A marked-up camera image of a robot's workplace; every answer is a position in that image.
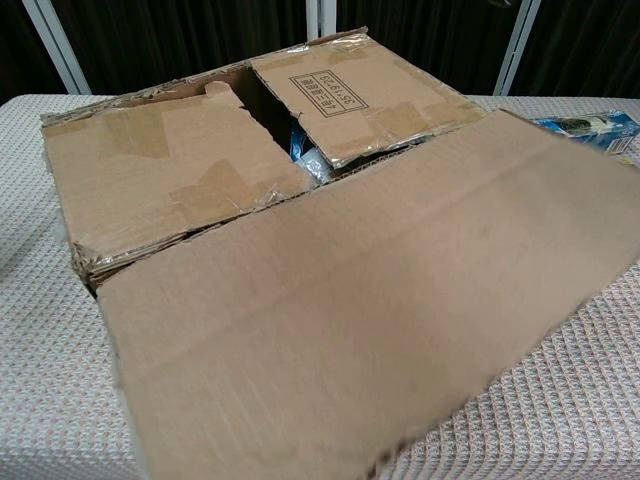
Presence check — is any brown cardboard shipping box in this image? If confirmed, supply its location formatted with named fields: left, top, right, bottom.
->
left=39, top=24, right=640, bottom=480

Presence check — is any blue cookie box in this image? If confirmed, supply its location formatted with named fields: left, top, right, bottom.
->
left=287, top=127, right=311, bottom=161

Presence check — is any green white snack bag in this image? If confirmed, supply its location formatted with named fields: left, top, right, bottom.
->
left=294, top=149, right=337, bottom=185

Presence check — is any black pleated curtain panel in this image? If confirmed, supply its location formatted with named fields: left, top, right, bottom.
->
left=0, top=0, right=66, bottom=107
left=333, top=0, right=522, bottom=96
left=509, top=0, right=640, bottom=100
left=44, top=0, right=317, bottom=96

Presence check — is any blue Oreo cookie pack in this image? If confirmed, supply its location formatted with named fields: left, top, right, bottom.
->
left=532, top=110, right=640, bottom=156

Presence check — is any pink waffle tablecloth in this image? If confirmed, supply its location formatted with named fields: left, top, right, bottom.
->
left=0, top=93, right=640, bottom=480

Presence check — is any white partition frame post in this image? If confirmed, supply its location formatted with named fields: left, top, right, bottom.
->
left=22, top=0, right=94, bottom=96
left=492, top=0, right=542, bottom=97
left=304, top=0, right=341, bottom=42

